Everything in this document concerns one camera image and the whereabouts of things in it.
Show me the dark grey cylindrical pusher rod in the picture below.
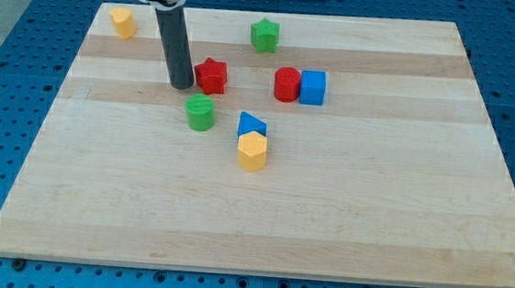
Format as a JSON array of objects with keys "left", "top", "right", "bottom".
[{"left": 155, "top": 6, "right": 195, "bottom": 90}]

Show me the red star block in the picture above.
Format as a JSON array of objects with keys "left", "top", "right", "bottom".
[{"left": 195, "top": 58, "right": 228, "bottom": 95}]

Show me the green star block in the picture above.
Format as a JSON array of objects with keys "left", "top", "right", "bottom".
[{"left": 250, "top": 17, "right": 280, "bottom": 53}]

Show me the yellow heart block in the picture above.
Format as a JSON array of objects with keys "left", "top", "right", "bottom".
[{"left": 108, "top": 7, "right": 137, "bottom": 39}]

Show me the green cylinder block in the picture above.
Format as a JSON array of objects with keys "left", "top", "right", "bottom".
[{"left": 185, "top": 94, "right": 215, "bottom": 131}]

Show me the blue triangle block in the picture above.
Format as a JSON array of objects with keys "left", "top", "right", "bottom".
[{"left": 237, "top": 112, "right": 267, "bottom": 137}]

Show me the red cylinder block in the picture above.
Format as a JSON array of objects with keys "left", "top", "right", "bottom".
[{"left": 274, "top": 67, "right": 301, "bottom": 103}]

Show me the yellow hexagon block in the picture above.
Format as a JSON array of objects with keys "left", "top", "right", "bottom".
[{"left": 237, "top": 131, "right": 268, "bottom": 172}]

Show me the blue cube block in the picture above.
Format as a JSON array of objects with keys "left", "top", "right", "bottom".
[{"left": 298, "top": 70, "right": 327, "bottom": 105}]

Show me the light wooden board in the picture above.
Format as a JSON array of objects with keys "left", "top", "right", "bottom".
[{"left": 0, "top": 4, "right": 515, "bottom": 288}]

